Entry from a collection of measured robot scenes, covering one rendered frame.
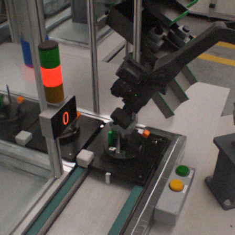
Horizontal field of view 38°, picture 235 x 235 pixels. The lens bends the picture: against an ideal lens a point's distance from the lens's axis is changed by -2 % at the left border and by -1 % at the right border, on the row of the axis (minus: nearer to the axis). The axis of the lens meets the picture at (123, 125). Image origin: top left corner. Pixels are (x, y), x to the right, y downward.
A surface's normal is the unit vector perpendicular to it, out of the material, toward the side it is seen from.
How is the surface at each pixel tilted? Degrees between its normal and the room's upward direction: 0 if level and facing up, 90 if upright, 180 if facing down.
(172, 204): 0
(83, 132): 0
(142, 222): 0
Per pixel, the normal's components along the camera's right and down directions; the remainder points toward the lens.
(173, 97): 0.59, -0.32
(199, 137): 0.00, -0.79
